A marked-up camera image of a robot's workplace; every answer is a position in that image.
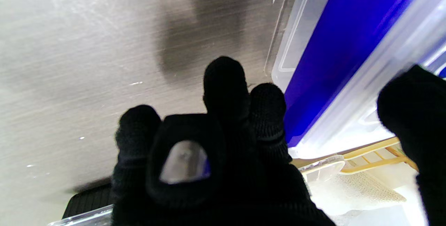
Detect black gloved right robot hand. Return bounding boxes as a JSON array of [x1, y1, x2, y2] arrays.
[[111, 56, 446, 226]]

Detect small clear lid white label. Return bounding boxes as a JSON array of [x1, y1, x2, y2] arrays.
[[300, 155, 346, 175]]

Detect black plastic container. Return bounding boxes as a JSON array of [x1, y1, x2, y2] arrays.
[[62, 183, 115, 219]]

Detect clear container with blue clips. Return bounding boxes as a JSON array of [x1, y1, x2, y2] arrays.
[[272, 0, 446, 159]]

